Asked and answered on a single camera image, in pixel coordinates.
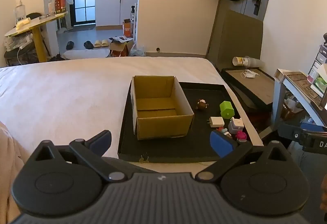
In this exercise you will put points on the large black tray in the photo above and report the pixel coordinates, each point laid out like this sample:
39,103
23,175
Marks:
194,147

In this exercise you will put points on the clear plastic jug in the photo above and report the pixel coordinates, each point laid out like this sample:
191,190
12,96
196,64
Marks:
19,12

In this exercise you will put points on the pale pink cloth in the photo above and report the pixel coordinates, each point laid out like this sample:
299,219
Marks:
10,162

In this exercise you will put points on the beige slipper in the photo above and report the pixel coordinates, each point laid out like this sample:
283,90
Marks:
97,43
105,43

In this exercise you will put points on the grey doormat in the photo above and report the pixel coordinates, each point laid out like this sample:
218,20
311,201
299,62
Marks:
81,28

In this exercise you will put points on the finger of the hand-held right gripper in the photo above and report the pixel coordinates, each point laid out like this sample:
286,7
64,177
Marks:
313,127
290,132

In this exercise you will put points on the printed paper cup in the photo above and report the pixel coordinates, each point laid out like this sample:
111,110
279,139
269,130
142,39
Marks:
239,61

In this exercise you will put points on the dark bottle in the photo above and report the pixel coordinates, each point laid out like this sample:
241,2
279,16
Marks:
132,13

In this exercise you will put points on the white cube robot toy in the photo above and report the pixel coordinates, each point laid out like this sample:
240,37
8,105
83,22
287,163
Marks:
235,125

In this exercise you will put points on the white face mask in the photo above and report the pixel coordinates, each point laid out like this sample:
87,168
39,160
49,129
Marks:
249,74

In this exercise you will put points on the black shoe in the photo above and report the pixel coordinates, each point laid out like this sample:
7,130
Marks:
88,45
70,45

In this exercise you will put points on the yellow round table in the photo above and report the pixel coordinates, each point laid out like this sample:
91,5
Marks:
38,42

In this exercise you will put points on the white plug charger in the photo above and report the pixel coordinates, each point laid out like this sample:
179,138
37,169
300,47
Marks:
217,121

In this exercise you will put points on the red and brown carton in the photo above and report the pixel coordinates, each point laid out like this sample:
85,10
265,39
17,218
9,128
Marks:
118,49

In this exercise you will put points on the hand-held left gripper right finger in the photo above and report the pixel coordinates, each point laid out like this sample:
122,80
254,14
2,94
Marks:
222,143

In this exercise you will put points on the pale yellow object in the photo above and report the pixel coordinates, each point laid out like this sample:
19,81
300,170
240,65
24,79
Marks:
23,23

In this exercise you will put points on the green hexagonal box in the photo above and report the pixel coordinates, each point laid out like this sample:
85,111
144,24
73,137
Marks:
226,110

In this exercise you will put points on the clear plastic bag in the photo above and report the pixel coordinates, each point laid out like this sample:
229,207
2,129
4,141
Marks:
138,51

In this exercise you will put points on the red box in white bag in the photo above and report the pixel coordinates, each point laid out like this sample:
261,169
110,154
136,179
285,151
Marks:
60,3

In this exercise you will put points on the grey metal desk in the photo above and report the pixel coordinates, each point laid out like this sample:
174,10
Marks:
278,96

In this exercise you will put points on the black door lock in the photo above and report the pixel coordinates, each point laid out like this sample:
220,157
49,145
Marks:
257,3

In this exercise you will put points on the orange box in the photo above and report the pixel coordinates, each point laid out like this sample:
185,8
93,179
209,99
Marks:
127,29

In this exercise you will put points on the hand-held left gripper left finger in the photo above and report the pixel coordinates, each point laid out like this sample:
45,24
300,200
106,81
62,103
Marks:
102,141

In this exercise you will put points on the white kitchen cabinet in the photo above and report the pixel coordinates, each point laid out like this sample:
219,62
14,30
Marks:
112,9

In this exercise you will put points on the pink figurine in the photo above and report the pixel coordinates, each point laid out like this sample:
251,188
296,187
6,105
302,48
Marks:
241,136

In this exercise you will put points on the stack of clear cups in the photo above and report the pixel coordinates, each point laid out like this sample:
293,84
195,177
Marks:
254,62

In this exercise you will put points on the grey drawer organizer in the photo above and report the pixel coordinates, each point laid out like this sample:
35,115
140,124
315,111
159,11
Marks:
318,63

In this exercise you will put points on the black frame with brown base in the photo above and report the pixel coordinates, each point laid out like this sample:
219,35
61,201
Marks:
255,88

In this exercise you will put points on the green tissue pack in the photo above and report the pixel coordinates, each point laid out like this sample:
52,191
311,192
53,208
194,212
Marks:
320,84

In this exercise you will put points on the brown round figurine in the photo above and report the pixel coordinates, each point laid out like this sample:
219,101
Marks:
201,104

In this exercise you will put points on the small cardboard box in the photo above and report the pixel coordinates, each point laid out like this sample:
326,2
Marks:
163,127

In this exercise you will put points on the large cardboard sheet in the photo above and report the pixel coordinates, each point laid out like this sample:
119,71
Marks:
237,37

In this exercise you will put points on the white floor mat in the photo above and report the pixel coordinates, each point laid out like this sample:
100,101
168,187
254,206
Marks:
84,54

